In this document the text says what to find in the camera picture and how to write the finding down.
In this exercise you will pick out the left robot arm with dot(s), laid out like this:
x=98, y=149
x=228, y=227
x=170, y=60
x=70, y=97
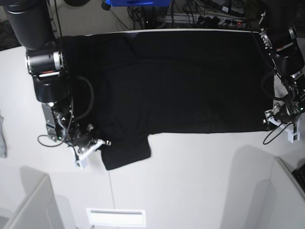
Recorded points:
x=279, y=35

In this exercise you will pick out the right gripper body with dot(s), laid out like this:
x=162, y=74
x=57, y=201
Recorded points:
x=83, y=144

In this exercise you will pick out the white power strip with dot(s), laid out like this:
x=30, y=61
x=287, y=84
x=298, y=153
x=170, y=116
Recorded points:
x=199, y=19

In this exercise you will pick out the blue box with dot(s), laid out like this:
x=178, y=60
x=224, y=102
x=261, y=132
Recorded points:
x=141, y=3

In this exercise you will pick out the white table cable slot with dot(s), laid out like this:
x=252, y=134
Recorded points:
x=116, y=217

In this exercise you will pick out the black keyboard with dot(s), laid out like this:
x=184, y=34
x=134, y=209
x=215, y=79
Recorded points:
x=299, y=175

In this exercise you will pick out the white partition panel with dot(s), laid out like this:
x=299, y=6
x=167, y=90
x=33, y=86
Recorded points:
x=278, y=202
x=28, y=201

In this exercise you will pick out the grey cloth at table edge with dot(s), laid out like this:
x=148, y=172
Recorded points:
x=3, y=146

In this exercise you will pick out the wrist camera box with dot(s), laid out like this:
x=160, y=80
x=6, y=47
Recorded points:
x=82, y=164
x=293, y=136

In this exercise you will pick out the black T-shirt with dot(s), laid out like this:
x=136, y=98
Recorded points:
x=167, y=82

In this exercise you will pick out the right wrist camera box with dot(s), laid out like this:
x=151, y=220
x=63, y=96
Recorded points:
x=82, y=164

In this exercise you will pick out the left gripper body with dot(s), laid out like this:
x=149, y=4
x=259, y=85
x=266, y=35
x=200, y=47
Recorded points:
x=281, y=115

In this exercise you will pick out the white partition panel right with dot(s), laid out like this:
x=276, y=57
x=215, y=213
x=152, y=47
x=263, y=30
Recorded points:
x=278, y=202

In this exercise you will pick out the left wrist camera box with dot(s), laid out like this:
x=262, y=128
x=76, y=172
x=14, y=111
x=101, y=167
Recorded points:
x=293, y=136

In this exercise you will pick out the white partition panel left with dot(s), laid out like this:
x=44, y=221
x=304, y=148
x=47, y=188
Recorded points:
x=28, y=201

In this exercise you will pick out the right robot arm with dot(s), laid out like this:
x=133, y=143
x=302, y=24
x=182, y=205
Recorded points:
x=45, y=61

